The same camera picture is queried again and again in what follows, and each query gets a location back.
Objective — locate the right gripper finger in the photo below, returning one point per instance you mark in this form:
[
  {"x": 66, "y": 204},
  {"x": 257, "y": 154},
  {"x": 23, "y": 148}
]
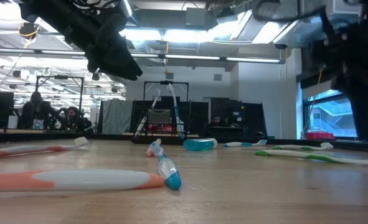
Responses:
[{"x": 367, "y": 109}]

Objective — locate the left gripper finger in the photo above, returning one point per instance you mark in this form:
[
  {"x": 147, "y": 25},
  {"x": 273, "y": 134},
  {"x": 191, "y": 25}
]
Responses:
[
  {"x": 123, "y": 56},
  {"x": 118, "y": 73}
]

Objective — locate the green white toothbrush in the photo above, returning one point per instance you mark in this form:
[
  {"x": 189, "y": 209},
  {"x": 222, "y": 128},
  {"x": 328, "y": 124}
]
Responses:
[
  {"x": 327, "y": 157},
  {"x": 308, "y": 147}
]

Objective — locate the orange white toothbrush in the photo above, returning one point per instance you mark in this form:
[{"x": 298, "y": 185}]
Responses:
[
  {"x": 31, "y": 149},
  {"x": 87, "y": 180},
  {"x": 150, "y": 152}
]

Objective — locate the teal mouthwash bottle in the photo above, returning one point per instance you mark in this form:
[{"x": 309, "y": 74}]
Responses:
[{"x": 199, "y": 145}]

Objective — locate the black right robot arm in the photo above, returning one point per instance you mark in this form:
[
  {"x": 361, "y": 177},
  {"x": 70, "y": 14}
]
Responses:
[{"x": 367, "y": 18}]

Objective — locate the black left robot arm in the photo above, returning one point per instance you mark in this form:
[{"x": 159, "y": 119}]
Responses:
[{"x": 62, "y": 21}]

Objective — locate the gray fabric curtain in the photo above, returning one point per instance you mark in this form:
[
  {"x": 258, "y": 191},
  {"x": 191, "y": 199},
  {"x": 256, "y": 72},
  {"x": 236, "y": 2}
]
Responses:
[{"x": 116, "y": 116}]

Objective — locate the red box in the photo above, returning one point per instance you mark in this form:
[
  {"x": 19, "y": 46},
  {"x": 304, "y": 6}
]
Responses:
[{"x": 320, "y": 136}]

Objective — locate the clear plastic cup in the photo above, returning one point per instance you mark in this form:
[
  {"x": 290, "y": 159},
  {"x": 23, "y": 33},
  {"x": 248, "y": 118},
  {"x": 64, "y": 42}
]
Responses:
[{"x": 158, "y": 116}]

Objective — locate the white ceiling unit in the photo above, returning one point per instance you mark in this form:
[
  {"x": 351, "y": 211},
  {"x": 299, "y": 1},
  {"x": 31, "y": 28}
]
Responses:
[{"x": 342, "y": 6}]

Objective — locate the person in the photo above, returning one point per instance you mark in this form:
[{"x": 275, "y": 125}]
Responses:
[
  {"x": 73, "y": 113},
  {"x": 35, "y": 105},
  {"x": 216, "y": 120}
]

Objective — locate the ceiling light panel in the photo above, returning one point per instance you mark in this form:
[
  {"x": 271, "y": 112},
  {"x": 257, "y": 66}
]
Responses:
[{"x": 183, "y": 35}]

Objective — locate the red object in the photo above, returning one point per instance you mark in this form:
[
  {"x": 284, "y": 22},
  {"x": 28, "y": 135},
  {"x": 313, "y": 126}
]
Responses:
[{"x": 158, "y": 127}]

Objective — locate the clear water bottle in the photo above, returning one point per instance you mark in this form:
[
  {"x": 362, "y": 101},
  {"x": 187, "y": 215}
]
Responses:
[{"x": 38, "y": 124}]

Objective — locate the small black rounded object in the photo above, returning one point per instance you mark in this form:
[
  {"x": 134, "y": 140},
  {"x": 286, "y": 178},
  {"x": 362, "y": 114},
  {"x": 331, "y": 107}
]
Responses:
[{"x": 260, "y": 135}]

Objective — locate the silver ventilation duct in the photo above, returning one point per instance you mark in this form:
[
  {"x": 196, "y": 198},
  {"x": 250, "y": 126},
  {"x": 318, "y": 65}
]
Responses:
[{"x": 128, "y": 7}]

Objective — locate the black table frame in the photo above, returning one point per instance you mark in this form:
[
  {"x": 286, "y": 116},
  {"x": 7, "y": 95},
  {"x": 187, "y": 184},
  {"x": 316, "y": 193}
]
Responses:
[{"x": 62, "y": 137}]

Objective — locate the black security camera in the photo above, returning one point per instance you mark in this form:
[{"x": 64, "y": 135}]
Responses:
[{"x": 280, "y": 46}]

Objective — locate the gray wall vent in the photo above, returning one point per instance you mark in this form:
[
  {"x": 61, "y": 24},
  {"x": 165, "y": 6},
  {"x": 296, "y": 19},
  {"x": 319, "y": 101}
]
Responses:
[{"x": 217, "y": 77}]

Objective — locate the black partition wall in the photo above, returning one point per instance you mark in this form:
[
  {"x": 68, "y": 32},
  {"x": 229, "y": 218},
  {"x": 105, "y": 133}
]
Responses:
[{"x": 252, "y": 118}]

